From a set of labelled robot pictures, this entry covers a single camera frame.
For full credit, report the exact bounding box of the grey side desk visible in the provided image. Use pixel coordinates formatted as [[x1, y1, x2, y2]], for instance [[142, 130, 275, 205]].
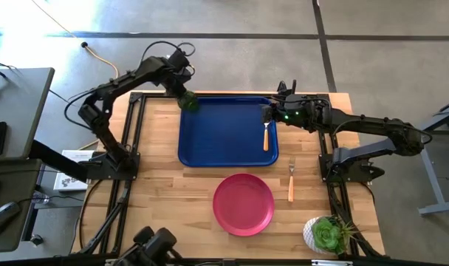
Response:
[[0, 67, 55, 254]]

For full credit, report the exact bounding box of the black computer mouse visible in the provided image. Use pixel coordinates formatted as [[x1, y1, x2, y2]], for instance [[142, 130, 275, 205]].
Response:
[[0, 201, 21, 237]]

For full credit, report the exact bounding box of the yellow floor cable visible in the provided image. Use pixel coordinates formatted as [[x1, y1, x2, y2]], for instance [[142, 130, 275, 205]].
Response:
[[29, 0, 120, 81]]

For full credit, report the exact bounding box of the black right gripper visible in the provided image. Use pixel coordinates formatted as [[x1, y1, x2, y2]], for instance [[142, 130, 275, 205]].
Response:
[[261, 92, 323, 132]]

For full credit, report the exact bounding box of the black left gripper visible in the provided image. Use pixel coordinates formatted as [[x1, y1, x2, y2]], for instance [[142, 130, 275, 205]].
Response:
[[161, 65, 196, 107]]

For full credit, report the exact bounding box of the black frame post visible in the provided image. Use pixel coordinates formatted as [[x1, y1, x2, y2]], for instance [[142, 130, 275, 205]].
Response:
[[27, 139, 100, 182]]

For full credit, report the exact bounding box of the blue plastic tray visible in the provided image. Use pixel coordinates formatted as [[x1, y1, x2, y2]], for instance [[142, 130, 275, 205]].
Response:
[[177, 95, 280, 168]]

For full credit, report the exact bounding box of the green succulent plant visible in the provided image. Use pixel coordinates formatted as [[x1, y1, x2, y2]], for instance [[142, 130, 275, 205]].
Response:
[[311, 215, 360, 256]]

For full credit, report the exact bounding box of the dark green cup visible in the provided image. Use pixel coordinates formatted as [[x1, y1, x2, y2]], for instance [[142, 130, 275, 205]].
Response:
[[177, 90, 201, 112]]

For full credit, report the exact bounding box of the white printed box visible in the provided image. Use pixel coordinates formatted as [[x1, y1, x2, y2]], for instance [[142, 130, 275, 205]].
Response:
[[53, 149, 96, 192]]

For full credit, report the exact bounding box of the spoon with orange handle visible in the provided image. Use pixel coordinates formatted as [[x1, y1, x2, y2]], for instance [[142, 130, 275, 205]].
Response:
[[262, 120, 272, 152]]

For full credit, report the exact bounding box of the black aluminium table frame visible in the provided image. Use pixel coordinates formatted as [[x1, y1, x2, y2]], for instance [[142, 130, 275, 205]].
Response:
[[71, 90, 386, 266]]

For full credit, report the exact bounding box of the pink plastic plate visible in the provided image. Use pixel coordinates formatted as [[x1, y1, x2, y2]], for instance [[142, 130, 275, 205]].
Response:
[[212, 173, 275, 237]]

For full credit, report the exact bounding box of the grey metal table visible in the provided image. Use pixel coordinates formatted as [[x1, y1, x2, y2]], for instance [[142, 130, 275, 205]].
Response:
[[396, 96, 449, 218]]

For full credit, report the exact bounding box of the fork with orange handle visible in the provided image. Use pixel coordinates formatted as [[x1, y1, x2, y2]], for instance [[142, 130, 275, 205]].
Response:
[[287, 156, 297, 203]]

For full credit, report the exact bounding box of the white faceted plant pot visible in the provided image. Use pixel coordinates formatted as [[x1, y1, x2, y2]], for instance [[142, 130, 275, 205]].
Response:
[[302, 216, 338, 255]]

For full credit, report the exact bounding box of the silver metal bracket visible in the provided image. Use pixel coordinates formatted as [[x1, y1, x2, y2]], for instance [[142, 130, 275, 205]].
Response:
[[311, 259, 354, 266]]

